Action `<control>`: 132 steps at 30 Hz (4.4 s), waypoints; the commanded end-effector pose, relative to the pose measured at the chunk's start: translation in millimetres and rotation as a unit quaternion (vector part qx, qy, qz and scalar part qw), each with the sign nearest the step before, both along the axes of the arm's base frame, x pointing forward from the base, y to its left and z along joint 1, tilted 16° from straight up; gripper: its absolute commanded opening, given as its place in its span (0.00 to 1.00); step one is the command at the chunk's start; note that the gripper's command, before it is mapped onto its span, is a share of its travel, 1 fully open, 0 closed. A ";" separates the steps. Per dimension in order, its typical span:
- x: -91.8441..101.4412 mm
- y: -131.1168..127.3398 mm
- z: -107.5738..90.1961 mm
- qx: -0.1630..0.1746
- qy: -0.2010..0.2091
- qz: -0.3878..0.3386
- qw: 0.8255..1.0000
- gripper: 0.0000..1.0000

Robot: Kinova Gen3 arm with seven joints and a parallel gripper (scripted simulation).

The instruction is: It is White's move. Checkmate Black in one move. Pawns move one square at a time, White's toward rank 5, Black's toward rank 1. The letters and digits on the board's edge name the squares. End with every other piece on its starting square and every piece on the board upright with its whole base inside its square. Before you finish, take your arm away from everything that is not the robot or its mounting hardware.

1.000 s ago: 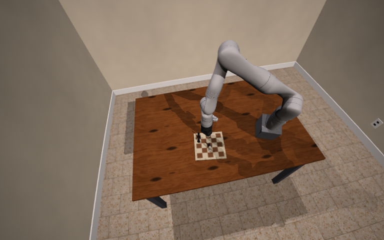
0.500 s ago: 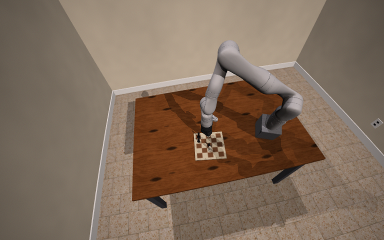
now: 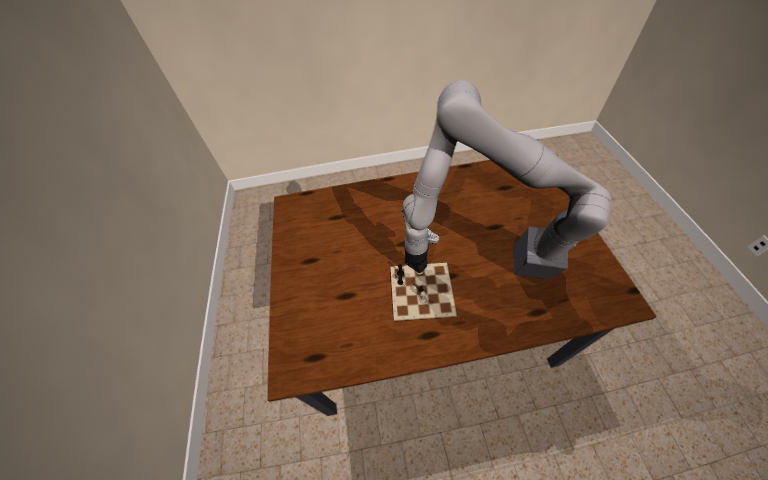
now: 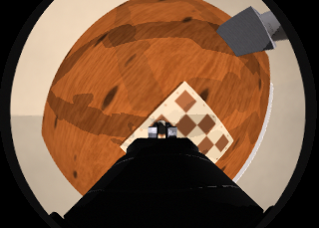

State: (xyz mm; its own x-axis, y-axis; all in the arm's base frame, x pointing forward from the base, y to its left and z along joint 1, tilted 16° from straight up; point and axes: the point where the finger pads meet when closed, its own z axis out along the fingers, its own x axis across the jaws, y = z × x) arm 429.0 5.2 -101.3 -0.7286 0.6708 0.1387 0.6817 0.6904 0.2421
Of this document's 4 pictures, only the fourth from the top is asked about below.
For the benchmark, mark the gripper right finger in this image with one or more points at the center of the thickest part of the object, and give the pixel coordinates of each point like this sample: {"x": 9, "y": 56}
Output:
{"x": 170, "y": 131}

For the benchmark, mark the chessboard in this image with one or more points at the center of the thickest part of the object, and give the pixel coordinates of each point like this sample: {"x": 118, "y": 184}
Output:
{"x": 194, "y": 119}

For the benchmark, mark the grey chess queen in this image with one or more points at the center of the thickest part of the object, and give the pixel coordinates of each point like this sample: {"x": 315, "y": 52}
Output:
{"x": 161, "y": 127}

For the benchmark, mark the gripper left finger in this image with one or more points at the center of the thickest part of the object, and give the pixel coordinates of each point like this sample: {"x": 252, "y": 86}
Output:
{"x": 153, "y": 131}

